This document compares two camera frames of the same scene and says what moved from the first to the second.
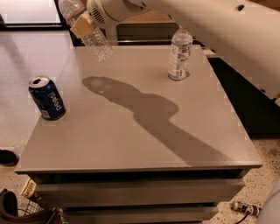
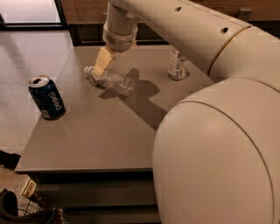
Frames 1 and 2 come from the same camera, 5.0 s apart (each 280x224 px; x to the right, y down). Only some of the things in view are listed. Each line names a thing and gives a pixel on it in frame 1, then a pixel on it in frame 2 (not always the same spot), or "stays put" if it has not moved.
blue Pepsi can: [47, 97] stays put
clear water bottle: [94, 42] → [112, 80]
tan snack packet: [29, 190] stays put
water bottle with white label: [180, 49] stays put
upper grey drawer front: [97, 192] stays put
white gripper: [108, 14] → [120, 40]
